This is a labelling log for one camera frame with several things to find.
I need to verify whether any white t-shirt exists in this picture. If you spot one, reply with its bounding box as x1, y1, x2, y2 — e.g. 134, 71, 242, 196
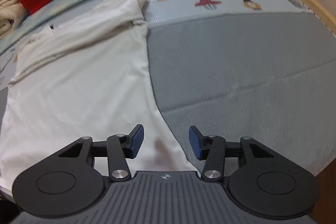
1, 0, 194, 191

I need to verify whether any deer print bed sheet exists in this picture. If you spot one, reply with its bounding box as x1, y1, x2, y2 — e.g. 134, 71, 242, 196
1, 0, 312, 89

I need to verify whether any cream folded blanket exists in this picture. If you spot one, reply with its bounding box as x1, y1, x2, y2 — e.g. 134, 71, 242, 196
0, 0, 27, 39

